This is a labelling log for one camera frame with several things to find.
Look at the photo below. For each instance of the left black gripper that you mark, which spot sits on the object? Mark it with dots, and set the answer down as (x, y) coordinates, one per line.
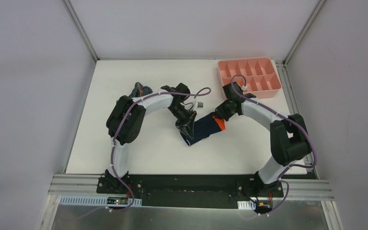
(184, 123)

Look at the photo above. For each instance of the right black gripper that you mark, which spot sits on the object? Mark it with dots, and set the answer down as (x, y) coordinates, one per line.
(220, 115)

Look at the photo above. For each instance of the navy orange underwear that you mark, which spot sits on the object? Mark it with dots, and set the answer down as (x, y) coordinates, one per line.
(205, 127)

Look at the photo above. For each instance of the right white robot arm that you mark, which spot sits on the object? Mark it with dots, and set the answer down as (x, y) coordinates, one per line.
(288, 135)

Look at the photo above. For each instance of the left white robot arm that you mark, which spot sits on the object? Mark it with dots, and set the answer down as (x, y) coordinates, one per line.
(126, 119)

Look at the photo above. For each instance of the striped blue underwear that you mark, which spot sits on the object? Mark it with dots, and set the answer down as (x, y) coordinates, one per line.
(140, 90)

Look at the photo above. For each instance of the pink divided organizer tray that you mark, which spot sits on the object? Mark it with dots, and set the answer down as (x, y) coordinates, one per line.
(261, 77)

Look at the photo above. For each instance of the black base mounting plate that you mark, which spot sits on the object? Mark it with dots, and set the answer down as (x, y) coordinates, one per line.
(194, 191)

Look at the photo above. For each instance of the right white cable duct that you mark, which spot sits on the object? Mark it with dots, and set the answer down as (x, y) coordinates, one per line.
(246, 205)

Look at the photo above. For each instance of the white cable duct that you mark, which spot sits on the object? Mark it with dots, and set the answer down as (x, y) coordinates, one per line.
(246, 205)
(99, 201)

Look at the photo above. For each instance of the aluminium frame rail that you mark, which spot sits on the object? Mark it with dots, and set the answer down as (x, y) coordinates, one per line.
(80, 184)

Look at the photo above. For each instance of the left white cable duct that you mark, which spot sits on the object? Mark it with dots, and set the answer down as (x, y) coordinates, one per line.
(99, 201)

